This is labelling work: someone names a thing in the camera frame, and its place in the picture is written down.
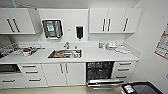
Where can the white kitchen counter cabinets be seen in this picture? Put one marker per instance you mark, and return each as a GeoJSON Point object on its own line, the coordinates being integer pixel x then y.
{"type": "Point", "coordinates": [53, 73]}

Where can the black soap dispenser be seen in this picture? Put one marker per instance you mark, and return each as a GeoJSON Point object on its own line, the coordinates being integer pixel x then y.
{"type": "Point", "coordinates": [79, 32]}

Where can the small clear bottle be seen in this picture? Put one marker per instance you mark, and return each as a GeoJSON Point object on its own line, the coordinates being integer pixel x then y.
{"type": "Point", "coordinates": [100, 44]}

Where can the chrome faucet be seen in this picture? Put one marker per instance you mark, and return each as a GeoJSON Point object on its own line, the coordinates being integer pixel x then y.
{"type": "Point", "coordinates": [67, 45]}

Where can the steel sink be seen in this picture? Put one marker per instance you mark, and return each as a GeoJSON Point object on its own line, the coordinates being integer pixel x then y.
{"type": "Point", "coordinates": [65, 54]}

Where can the orange item in sink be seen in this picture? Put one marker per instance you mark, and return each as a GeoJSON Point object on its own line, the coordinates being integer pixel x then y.
{"type": "Point", "coordinates": [59, 53]}

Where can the white plate stack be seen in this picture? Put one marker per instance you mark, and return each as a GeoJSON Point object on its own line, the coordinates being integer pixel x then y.
{"type": "Point", "coordinates": [111, 46]}

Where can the steel dishwasher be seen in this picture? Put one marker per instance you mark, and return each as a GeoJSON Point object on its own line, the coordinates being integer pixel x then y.
{"type": "Point", "coordinates": [100, 71]}

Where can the white upper cabinet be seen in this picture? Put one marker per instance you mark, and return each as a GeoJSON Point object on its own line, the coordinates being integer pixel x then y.
{"type": "Point", "coordinates": [16, 20]}
{"type": "Point", "coordinates": [115, 20]}

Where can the red cup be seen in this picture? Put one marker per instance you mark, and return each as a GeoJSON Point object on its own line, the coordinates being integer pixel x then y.
{"type": "Point", "coordinates": [26, 51]}

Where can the microwave oven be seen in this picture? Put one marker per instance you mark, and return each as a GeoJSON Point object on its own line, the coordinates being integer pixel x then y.
{"type": "Point", "coordinates": [8, 68]}

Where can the light blue bottle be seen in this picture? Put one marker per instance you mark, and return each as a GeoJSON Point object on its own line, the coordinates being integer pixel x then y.
{"type": "Point", "coordinates": [14, 3]}

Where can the wall mounted dispenser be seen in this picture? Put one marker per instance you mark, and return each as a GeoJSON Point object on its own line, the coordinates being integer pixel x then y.
{"type": "Point", "coordinates": [52, 29]}

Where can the wall papers strip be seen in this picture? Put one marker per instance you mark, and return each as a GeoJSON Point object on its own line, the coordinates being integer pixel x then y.
{"type": "Point", "coordinates": [162, 43]}

